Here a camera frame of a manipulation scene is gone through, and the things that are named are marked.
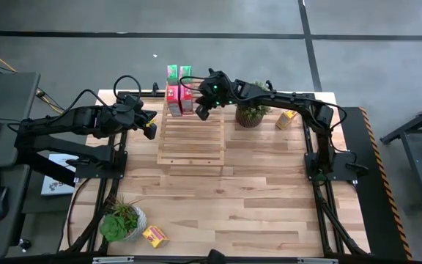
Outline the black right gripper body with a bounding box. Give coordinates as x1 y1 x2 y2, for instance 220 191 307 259
196 67 236 111

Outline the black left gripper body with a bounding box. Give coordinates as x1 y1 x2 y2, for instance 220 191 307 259
121 94 158 129

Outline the green Apple Jacks cereal box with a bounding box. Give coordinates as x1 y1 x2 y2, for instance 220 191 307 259
166 64 179 87
179 65 193 86

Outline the wooden slatted shelf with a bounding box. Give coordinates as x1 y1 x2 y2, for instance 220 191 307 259
156 82 226 166

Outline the yellow Corn Pops cereal box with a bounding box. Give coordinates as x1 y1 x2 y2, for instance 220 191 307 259
275 109 298 131
141 224 170 249

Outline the green bushy plant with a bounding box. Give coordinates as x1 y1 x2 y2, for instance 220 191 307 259
234 80 274 120

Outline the ribbed wooden plant pot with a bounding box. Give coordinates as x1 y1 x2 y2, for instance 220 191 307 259
234 108 265 129

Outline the white faceted plant pot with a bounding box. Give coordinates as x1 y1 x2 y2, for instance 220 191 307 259
121 205 148 242

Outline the green succulent plant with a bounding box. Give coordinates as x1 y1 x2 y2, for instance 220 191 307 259
99 197 141 243

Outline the white printed sheet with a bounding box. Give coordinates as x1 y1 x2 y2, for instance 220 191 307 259
40 153 81 197

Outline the black hazard-striped mat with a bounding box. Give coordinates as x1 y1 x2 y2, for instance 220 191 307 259
338 106 414 262

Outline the black metal stand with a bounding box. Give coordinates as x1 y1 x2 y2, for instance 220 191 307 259
379 95 422 203

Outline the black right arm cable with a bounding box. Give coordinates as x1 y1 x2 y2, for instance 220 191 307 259
179 75 212 97

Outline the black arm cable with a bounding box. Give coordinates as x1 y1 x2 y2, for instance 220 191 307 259
44 75 143 125
179 75 212 97

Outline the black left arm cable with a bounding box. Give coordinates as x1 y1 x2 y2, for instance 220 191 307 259
44 75 143 125

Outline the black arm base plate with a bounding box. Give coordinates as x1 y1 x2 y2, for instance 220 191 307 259
304 152 358 183
73 149 128 180

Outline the silver metal bracket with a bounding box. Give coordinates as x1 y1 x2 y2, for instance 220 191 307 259
92 255 136 264
297 256 340 264

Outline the black aluminium table frame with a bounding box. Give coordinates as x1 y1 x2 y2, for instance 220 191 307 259
59 89 371 257

